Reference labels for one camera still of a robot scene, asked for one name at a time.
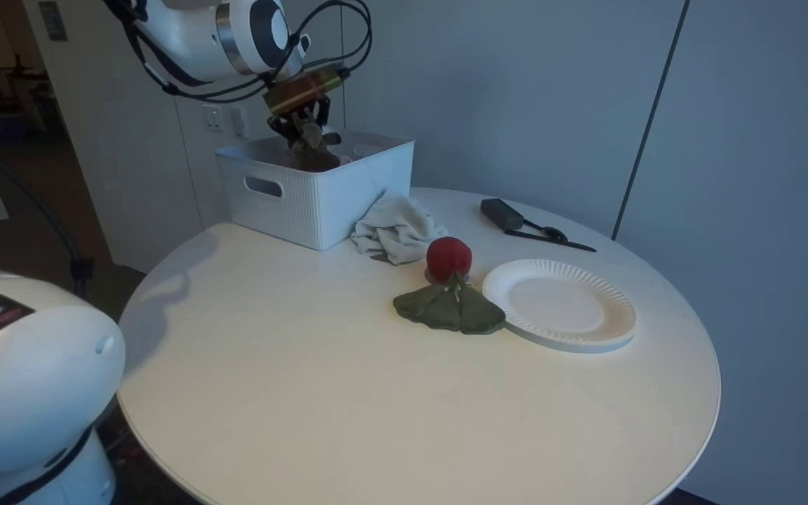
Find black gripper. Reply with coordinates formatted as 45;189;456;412
268;96;337;158

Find beige towel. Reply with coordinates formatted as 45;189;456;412
345;190;448;270

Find red beetroot plushy green leaves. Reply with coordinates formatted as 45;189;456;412
390;232;507;338

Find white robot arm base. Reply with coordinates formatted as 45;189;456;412
0;232;128;505

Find white ribbed plastic basket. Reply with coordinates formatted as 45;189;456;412
216;130;418;253

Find black handheld tool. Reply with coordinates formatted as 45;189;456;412
476;197;601;256

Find white paper plate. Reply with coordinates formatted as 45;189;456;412
481;258;640;357

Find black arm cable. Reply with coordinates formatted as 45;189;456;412
104;0;375;106

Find black base cable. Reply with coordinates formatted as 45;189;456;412
0;130;97;294

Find small wall sign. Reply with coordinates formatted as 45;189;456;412
35;0;68;42

